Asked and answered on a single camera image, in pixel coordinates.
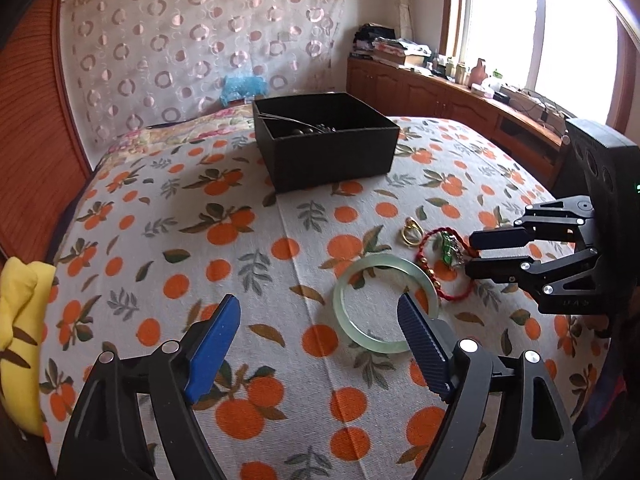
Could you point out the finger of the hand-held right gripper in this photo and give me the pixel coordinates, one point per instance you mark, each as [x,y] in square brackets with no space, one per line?
[495,271]
[500,237]

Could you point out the pile of dark clothes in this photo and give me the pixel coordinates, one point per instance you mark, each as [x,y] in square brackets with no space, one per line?
[370,40]

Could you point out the small black device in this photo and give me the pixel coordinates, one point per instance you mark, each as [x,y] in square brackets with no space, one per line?
[501,96]

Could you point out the circle pattern sheer cloth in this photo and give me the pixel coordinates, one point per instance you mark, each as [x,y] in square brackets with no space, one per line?
[175,35]

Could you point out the floral patchwork blanket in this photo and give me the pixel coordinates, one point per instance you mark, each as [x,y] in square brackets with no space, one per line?
[215,122]

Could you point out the pink tissue box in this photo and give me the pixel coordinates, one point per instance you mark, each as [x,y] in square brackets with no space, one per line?
[481,91]

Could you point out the yellow cloth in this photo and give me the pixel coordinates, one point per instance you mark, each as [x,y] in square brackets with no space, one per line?
[20,340]

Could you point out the white power strip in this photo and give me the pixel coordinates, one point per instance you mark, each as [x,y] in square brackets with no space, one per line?
[520,95]

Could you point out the orange fruit print cloth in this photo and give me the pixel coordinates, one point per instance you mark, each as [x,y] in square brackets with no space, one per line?
[250,270]

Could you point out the stack of books and cloths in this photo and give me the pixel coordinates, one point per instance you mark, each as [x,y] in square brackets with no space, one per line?
[405,55]

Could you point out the pink bottle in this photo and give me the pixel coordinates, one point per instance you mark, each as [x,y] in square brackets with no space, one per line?
[478,72]

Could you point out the patterned window curtain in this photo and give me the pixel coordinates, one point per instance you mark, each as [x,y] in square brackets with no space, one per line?
[402,0]

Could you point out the blue plastic bag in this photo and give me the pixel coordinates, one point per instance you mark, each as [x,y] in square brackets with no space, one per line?
[242,87]

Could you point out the green lid bottle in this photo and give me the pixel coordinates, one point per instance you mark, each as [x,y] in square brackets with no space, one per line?
[495,81]

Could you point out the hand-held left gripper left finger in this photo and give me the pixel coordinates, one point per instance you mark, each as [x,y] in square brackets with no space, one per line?
[212,350]

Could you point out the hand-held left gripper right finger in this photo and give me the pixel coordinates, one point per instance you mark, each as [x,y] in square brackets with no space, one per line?
[422,350]

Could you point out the wooden frame window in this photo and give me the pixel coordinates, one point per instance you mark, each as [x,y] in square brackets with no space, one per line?
[565,35]

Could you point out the pale green jade bangle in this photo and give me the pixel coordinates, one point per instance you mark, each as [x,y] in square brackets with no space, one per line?
[372,342]

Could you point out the wooden window cabinet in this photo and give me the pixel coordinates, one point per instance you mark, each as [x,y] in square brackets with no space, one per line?
[425,95]

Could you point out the black cardboard box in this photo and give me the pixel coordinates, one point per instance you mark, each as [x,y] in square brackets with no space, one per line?
[330,160]

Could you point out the carved silver bangle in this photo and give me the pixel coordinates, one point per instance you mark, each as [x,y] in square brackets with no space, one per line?
[287,119]

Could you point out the cluster of small bottles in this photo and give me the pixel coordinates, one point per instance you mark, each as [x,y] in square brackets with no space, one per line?
[450,70]

